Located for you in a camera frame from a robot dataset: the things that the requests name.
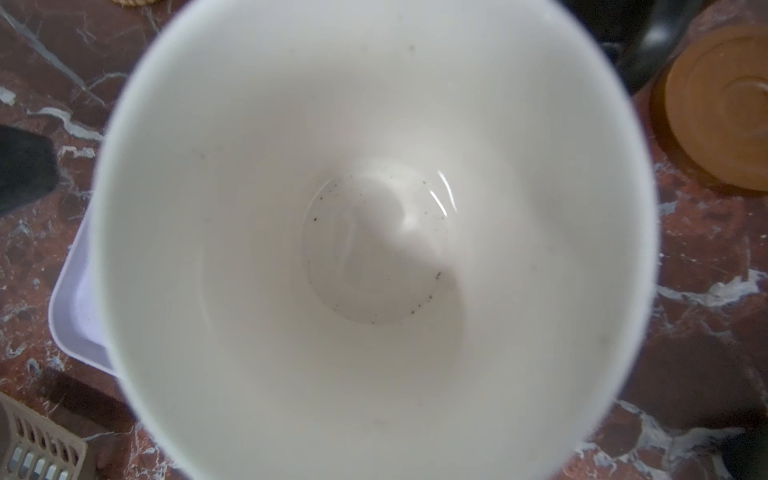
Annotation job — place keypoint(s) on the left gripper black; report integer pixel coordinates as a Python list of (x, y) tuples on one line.
[(28, 168)]

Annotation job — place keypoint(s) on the white mug lilac handle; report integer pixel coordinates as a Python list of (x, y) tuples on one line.
[(373, 239)]

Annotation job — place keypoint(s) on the black mug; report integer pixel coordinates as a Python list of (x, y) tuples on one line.
[(637, 36)]

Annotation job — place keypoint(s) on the white rainbow rope coaster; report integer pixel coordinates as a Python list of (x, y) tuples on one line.
[(135, 3)]

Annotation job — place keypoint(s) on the lilac plastic tray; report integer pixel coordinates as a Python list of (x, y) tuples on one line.
[(72, 315)]

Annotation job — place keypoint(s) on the brown litter scoop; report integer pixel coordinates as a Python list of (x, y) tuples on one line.
[(34, 447)]

